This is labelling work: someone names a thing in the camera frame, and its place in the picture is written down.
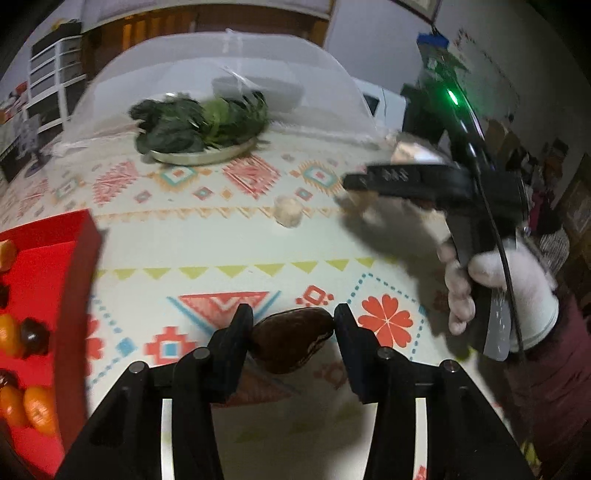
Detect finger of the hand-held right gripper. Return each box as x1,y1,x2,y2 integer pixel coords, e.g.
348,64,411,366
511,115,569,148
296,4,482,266
342,161,475,205

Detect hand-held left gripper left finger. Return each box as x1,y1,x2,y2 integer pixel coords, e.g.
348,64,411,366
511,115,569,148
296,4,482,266
55,305,256,480

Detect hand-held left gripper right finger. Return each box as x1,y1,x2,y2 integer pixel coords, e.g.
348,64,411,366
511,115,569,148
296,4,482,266
333,303,527,480

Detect large brown dried date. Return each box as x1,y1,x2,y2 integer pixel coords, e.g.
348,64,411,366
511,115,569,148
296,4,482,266
250,309,335,374

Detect red box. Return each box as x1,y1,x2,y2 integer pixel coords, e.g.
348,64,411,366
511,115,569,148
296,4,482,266
0,209,102,478

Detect small orange kumquat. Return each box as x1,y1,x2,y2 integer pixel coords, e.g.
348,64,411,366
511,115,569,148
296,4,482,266
23,387,57,435
0,387,28,428
0,315,21,358

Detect person's right forearm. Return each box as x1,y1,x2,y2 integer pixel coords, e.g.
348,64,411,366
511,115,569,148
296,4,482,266
504,295,591,480

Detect person's right hand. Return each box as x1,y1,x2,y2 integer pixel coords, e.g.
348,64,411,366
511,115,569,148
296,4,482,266
436,239,560,350

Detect white appliance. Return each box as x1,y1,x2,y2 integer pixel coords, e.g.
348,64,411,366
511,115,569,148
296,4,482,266
353,78,407,125

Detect patterned tablecloth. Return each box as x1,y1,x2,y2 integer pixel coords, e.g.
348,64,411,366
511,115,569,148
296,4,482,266
0,115,532,480

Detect green stacked goods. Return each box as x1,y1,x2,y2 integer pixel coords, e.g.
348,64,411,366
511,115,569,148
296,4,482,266
422,46,468,85

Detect blue box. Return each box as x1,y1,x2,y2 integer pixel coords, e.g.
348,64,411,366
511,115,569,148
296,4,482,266
417,31,450,51

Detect round metal plate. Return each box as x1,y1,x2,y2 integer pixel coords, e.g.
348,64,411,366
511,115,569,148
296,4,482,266
148,136,259,167

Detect dark leafy greens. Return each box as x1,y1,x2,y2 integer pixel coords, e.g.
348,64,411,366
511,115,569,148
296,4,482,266
128,91,271,155

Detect brown wooden cabinet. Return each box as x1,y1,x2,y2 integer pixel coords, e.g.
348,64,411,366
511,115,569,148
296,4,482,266
81,11,333,75

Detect clear dome food cover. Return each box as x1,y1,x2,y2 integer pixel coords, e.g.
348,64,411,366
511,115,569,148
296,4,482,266
60,30,384,153

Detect cluttered side shelf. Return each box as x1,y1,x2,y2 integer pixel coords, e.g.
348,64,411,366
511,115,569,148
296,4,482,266
0,83,34,183

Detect white drawer unit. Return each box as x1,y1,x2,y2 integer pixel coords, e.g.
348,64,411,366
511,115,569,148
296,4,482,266
28,37,86,125

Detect white wall chart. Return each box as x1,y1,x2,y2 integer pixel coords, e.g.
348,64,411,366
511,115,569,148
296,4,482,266
450,28,515,121

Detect framed wall picture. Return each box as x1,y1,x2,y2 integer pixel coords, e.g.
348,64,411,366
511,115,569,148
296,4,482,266
392,0,444,21

